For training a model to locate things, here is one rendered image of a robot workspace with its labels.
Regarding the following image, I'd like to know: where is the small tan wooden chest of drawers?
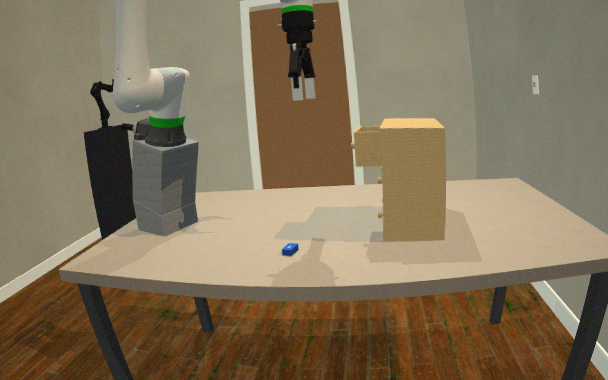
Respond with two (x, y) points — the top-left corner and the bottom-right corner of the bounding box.
(379, 118), (446, 242)

